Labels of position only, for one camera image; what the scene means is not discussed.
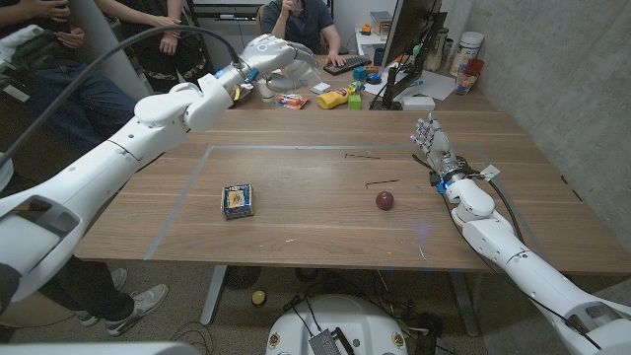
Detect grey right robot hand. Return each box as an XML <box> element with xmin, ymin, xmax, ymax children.
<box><xmin>410</xmin><ymin>113</ymin><xmax>465</xmax><ymax>181</ymax></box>

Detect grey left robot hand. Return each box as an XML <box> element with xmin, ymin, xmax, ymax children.
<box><xmin>231</xmin><ymin>33</ymin><xmax>324</xmax><ymax>93</ymax></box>

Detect white cube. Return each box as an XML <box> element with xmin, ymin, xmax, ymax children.
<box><xmin>274</xmin><ymin>57</ymin><xmax>322</xmax><ymax>93</ymax></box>

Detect blue snack package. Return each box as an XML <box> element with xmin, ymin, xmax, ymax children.
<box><xmin>220</xmin><ymin>183</ymin><xmax>255</xmax><ymax>221</ymax></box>

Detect flat white box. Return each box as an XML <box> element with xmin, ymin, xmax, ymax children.
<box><xmin>401</xmin><ymin>95</ymin><xmax>437</xmax><ymax>112</ymax></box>

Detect orange snack packet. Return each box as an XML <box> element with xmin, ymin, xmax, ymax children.
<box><xmin>273</xmin><ymin>92</ymin><xmax>311</xmax><ymax>110</ymax></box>

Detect seated person dark blue shirt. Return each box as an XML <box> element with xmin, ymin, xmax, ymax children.
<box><xmin>259</xmin><ymin>0</ymin><xmax>349</xmax><ymax>68</ymax></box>

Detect white paper sheets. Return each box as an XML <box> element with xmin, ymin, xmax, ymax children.
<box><xmin>363</xmin><ymin>68</ymin><xmax>457</xmax><ymax>103</ymax></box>

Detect yellow mustard bottle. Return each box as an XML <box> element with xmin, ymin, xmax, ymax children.
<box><xmin>316</xmin><ymin>86</ymin><xmax>354</xmax><ymax>110</ymax></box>

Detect black keyboard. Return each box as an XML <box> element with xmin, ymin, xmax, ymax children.
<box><xmin>322</xmin><ymin>54</ymin><xmax>372</xmax><ymax>77</ymax></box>

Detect grey drinking bottle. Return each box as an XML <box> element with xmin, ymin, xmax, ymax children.
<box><xmin>424</xmin><ymin>27</ymin><xmax>450</xmax><ymax>73</ymax></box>

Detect person in black shorts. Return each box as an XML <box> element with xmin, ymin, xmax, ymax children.
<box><xmin>94</xmin><ymin>0</ymin><xmax>214</xmax><ymax>95</ymax></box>

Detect small white side table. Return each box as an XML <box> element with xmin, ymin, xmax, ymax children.
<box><xmin>354</xmin><ymin>27</ymin><xmax>395</xmax><ymax>56</ymax></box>

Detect white labelled canister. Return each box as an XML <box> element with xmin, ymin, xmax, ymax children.
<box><xmin>449</xmin><ymin>31</ymin><xmax>485</xmax><ymax>78</ymax></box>

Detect clear storage box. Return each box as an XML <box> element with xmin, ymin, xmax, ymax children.
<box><xmin>369</xmin><ymin>10</ymin><xmax>393</xmax><ymax>36</ymax></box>

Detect black monitor with stand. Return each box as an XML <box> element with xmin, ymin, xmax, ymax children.
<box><xmin>369</xmin><ymin>0</ymin><xmax>449</xmax><ymax>111</ymax></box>

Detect grey table leg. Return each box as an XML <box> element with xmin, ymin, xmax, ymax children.
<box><xmin>199</xmin><ymin>265</ymin><xmax>228</xmax><ymax>326</ymax></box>
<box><xmin>449</xmin><ymin>271</ymin><xmax>480</xmax><ymax>338</ymax></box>

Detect person in blue jeans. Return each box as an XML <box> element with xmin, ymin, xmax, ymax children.
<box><xmin>0</xmin><ymin>0</ymin><xmax>137</xmax><ymax>155</ymax></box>

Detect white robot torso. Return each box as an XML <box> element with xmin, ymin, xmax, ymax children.
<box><xmin>265</xmin><ymin>294</ymin><xmax>409</xmax><ymax>355</ymax></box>

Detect black floor fan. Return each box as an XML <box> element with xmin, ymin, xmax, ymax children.
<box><xmin>224</xmin><ymin>265</ymin><xmax>262</xmax><ymax>291</ymax></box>

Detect folded grey-green jacket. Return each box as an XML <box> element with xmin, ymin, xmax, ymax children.
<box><xmin>0</xmin><ymin>24</ymin><xmax>65</xmax><ymax>73</ymax></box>

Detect person in black trousers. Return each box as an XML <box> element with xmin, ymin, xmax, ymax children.
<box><xmin>0</xmin><ymin>152</ymin><xmax>170</xmax><ymax>338</ymax></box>

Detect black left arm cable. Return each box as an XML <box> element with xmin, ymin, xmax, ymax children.
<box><xmin>0</xmin><ymin>24</ymin><xmax>244</xmax><ymax>172</ymax></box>

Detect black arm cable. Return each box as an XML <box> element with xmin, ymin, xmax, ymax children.
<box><xmin>0</xmin><ymin>24</ymin><xmax>244</xmax><ymax>172</ymax></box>
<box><xmin>436</xmin><ymin>170</ymin><xmax>605</xmax><ymax>351</ymax></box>

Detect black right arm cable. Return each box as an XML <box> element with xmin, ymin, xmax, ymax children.
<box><xmin>436</xmin><ymin>170</ymin><xmax>605</xmax><ymax>351</ymax></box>

